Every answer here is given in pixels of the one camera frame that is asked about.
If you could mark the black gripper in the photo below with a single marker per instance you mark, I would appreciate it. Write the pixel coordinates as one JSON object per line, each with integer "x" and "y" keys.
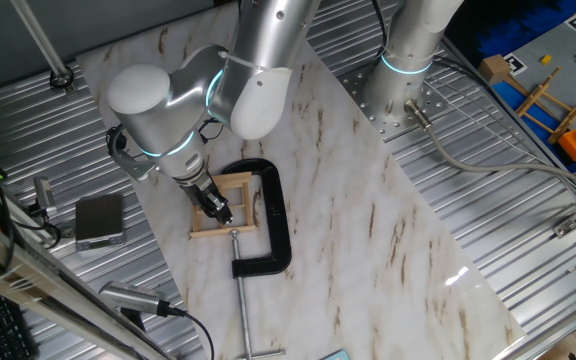
{"x": 200, "y": 191}

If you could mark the wooden sliding window model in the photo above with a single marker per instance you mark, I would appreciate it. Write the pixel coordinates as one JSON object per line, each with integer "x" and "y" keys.
{"x": 228, "y": 231}

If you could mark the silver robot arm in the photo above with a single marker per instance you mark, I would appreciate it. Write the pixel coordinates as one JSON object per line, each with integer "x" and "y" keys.
{"x": 268, "y": 60}

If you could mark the black C-clamp with steel screw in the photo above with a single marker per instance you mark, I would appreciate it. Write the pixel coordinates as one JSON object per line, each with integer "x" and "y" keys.
{"x": 280, "y": 225}

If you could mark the silver digital scale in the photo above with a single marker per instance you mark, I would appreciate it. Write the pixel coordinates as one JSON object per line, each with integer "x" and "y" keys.
{"x": 99, "y": 217}

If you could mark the white marble pattern board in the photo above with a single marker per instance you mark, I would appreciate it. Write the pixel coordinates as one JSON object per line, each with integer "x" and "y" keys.
{"x": 368, "y": 175}

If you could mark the small silver webcam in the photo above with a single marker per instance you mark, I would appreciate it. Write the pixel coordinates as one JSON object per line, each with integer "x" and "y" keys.
{"x": 44, "y": 192}

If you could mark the blue phone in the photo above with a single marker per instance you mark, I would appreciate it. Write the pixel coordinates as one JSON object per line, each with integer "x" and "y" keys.
{"x": 335, "y": 356}

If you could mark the thin aluminium pole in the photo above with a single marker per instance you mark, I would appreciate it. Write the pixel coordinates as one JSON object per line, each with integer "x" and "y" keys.
{"x": 43, "y": 42}

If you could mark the light wooden block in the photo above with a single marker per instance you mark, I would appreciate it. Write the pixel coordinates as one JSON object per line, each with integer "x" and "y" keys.
{"x": 493, "y": 69}

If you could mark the small wooden rack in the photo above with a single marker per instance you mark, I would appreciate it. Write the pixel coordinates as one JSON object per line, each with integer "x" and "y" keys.
{"x": 535, "y": 97}

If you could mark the blue spiky foam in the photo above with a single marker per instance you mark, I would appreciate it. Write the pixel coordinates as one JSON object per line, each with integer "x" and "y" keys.
{"x": 518, "y": 25}

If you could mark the yellow toy brick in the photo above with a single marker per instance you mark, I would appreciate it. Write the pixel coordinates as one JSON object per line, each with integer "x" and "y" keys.
{"x": 546, "y": 59}

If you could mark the grey brick baseplate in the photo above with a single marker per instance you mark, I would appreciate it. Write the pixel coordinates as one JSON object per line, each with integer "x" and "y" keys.
{"x": 563, "y": 55}

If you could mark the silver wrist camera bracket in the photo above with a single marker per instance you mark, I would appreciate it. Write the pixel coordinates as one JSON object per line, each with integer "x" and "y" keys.
{"x": 135, "y": 167}

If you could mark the silver depth camera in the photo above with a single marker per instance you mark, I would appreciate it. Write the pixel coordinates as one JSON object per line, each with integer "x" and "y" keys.
{"x": 133, "y": 297}

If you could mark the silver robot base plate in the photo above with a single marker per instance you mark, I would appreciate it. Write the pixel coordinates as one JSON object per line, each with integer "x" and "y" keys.
{"x": 355, "y": 92}

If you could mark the aluminium frame beam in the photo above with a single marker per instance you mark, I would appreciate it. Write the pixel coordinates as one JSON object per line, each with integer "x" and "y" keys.
{"x": 43, "y": 280}

